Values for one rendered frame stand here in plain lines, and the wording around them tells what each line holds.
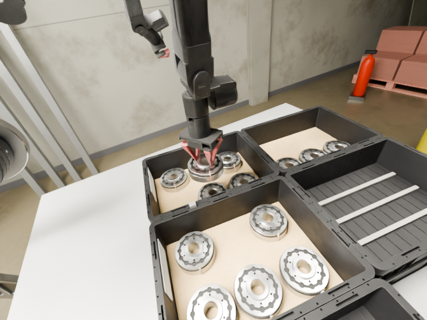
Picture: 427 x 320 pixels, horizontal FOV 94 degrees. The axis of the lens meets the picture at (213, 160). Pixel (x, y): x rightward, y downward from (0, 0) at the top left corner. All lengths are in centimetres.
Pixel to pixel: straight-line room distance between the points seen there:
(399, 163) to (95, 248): 108
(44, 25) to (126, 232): 208
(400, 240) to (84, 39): 259
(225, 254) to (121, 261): 39
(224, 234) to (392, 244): 42
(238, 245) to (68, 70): 235
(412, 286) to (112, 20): 265
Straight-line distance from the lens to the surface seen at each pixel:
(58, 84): 263
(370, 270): 51
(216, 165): 57
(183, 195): 73
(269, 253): 59
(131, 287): 77
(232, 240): 60
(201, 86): 41
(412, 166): 86
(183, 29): 38
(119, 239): 89
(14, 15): 86
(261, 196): 62
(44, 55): 259
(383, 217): 74
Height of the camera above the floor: 135
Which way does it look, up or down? 38 degrees down
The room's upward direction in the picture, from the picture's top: 10 degrees counter-clockwise
